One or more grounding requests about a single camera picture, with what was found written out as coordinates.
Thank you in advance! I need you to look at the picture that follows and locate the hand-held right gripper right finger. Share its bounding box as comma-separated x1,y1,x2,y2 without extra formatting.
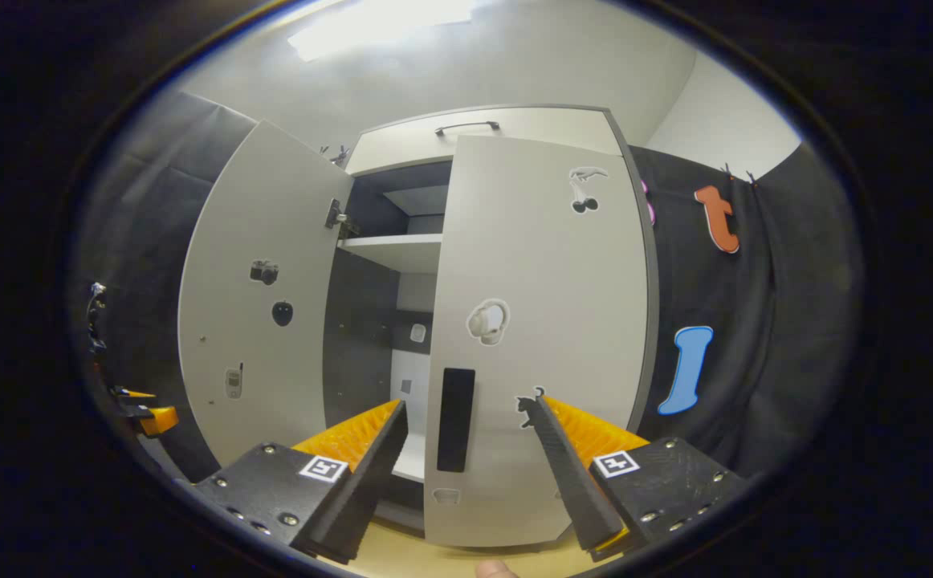
532,393,748,561

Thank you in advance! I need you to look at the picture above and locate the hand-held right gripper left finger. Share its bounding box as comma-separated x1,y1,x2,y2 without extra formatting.
194,399,409,565

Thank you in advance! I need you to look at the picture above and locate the white cabinet door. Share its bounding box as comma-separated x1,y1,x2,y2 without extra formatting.
177,119,355,468
422,134,652,549

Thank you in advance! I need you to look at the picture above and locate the grey and white cabinet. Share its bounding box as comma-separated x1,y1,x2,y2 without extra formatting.
322,103,662,535

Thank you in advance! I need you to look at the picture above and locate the white cabinet shelf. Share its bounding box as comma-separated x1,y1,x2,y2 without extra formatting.
336,233,443,275

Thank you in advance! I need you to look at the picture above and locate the metal door hinge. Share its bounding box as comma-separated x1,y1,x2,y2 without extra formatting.
324,198,361,240

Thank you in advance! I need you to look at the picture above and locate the white cabinet drawer front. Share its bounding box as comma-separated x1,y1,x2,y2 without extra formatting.
344,104,624,176

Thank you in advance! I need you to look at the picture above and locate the black backdrop cloth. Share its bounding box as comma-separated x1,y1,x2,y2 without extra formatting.
73,88,865,482

